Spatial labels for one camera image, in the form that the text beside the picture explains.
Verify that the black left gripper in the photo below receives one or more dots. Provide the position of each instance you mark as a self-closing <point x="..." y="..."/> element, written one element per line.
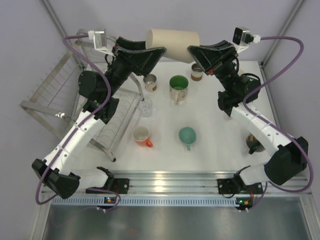
<point x="132" y="55"/>

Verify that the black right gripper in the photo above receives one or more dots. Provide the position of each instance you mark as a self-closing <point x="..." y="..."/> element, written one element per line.
<point x="207" y="58"/>

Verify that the tall beige cup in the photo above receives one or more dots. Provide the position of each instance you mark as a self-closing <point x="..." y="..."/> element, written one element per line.
<point x="176" y="43"/>

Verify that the teal green mug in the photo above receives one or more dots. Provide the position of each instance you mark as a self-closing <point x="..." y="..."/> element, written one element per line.
<point x="187" y="136"/>

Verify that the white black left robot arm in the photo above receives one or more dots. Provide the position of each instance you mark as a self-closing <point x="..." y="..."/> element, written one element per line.
<point x="55" y="170"/>

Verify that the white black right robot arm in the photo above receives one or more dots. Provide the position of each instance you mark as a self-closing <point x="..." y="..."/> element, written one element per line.
<point x="288" y="155"/>

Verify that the stainless steel dish rack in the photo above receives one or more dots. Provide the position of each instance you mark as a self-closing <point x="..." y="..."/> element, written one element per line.
<point x="56" y="104"/>

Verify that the steel cup with cork base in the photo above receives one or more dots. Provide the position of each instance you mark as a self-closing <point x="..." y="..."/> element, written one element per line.
<point x="196" y="72"/>

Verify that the steel cup with brown band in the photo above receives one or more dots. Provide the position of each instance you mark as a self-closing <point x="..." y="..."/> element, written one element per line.
<point x="150" y="83"/>

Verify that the floral mug green inside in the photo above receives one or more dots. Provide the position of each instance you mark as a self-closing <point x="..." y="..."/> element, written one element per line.
<point x="178" y="86"/>

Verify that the clear glass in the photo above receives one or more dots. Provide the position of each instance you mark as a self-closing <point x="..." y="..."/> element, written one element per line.
<point x="145" y="107"/>

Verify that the orange mug white inside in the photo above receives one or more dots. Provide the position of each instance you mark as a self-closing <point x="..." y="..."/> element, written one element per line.
<point x="141" y="136"/>

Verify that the dark brown mug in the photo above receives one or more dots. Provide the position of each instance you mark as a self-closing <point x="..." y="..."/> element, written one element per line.
<point x="254" y="145"/>

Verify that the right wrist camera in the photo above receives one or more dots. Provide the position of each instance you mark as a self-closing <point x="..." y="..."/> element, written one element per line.
<point x="242" y="38"/>

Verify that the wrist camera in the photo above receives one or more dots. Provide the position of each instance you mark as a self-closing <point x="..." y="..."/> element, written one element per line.
<point x="242" y="38"/>
<point x="99" y="39"/>

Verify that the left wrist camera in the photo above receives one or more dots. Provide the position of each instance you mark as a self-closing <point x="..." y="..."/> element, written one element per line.
<point x="99" y="39"/>

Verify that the aluminium mounting rail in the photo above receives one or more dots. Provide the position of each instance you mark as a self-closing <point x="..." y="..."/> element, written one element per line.
<point x="173" y="183"/>

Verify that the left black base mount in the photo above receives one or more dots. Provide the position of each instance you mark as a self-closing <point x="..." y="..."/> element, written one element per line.
<point x="117" y="185"/>

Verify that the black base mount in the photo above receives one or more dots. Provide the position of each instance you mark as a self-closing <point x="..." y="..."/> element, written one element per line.
<point x="232" y="186"/>
<point x="117" y="185"/>

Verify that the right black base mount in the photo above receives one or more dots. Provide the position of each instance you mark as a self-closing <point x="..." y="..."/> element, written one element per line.
<point x="232" y="186"/>

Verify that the perforated cable duct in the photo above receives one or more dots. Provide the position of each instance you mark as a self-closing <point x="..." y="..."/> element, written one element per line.
<point x="142" y="201"/>

